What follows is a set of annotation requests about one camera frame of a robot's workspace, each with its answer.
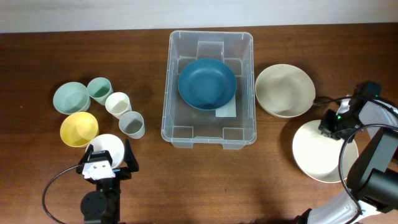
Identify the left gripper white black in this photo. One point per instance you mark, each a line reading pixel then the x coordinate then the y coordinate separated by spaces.
pixel 125 172

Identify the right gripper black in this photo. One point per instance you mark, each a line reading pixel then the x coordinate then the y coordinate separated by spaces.
pixel 325 126

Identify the yellow small bowl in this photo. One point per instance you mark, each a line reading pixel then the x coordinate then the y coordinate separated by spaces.
pixel 78 129

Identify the beige large bowl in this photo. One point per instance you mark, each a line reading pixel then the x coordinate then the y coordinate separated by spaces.
pixel 284 91

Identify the dark blue large bowl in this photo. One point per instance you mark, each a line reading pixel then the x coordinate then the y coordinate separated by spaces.
pixel 207 84

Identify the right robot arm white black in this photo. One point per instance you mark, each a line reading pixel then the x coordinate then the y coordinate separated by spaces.
pixel 353 145

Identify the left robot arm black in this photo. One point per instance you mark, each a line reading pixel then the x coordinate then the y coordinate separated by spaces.
pixel 103 204

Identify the white label in container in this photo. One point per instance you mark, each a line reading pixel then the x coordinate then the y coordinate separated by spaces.
pixel 228 110

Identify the clear plastic storage container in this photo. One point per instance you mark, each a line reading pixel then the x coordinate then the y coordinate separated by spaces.
pixel 184 125

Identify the white small bowl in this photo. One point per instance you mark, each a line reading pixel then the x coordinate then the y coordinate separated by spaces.
pixel 112 144

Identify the grey cup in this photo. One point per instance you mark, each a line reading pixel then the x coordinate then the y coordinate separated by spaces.
pixel 132 124

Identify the cream white cup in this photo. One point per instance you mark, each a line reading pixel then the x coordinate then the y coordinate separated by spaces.
pixel 118 104

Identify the mint green cup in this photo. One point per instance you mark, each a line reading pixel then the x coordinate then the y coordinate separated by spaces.
pixel 100 89

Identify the mint green small bowl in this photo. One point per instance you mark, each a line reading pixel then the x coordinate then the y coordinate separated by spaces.
pixel 71 97

